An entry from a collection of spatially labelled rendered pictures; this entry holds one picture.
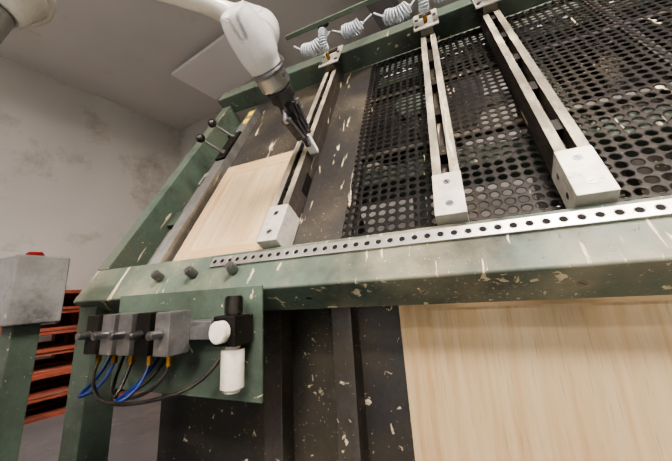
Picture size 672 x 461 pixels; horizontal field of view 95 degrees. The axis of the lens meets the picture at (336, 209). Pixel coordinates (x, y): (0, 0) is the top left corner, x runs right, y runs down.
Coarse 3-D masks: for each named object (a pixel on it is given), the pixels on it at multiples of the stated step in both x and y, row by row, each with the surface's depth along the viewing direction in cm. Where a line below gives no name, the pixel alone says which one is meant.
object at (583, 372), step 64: (448, 320) 75; (512, 320) 70; (576, 320) 65; (640, 320) 61; (448, 384) 72; (512, 384) 67; (576, 384) 63; (640, 384) 59; (448, 448) 70; (512, 448) 65; (576, 448) 61; (640, 448) 58
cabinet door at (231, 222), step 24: (240, 168) 124; (264, 168) 117; (216, 192) 118; (240, 192) 111; (264, 192) 105; (216, 216) 107; (240, 216) 101; (264, 216) 95; (192, 240) 102; (216, 240) 97; (240, 240) 92
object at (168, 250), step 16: (256, 112) 158; (240, 128) 149; (240, 144) 142; (224, 160) 131; (208, 176) 126; (208, 192) 120; (192, 208) 112; (176, 224) 109; (192, 224) 110; (176, 240) 103; (160, 256) 99
